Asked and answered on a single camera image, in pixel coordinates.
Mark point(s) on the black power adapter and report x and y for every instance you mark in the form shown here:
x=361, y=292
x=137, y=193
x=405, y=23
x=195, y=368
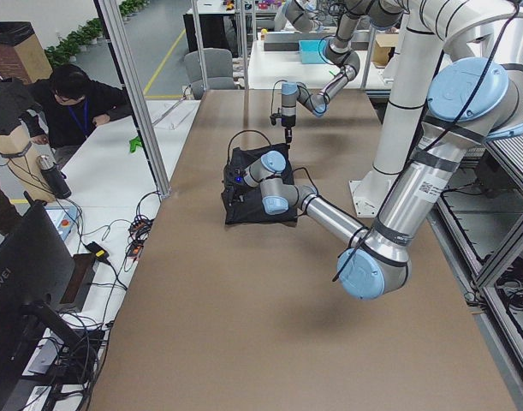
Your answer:
x=99, y=252

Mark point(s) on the person in black jacket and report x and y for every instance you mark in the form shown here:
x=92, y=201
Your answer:
x=74, y=106

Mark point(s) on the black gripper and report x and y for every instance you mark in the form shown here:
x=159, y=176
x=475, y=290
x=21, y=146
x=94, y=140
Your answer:
x=234, y=181
x=288, y=122

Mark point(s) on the black printed t-shirt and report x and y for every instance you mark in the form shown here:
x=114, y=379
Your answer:
x=252, y=211

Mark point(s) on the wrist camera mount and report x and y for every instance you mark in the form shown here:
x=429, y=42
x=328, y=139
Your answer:
x=275, y=117

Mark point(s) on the aluminium frame post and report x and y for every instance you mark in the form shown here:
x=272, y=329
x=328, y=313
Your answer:
x=122, y=56

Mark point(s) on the grey office chair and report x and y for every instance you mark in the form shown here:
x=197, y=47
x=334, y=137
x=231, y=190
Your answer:
x=219, y=70

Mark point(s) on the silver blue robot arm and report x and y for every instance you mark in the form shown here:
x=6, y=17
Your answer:
x=337, y=50
x=459, y=83

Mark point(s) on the dark thermos bottle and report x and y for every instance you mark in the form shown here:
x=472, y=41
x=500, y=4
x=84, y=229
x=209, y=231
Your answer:
x=53, y=177

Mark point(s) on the black Huawei monitor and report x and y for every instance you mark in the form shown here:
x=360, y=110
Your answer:
x=35, y=268

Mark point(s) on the green plastic clamp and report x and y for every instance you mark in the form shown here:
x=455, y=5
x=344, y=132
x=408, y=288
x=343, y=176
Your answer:
x=134, y=144

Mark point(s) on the blue plastic bin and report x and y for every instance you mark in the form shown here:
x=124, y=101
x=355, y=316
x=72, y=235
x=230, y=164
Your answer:
x=312, y=51

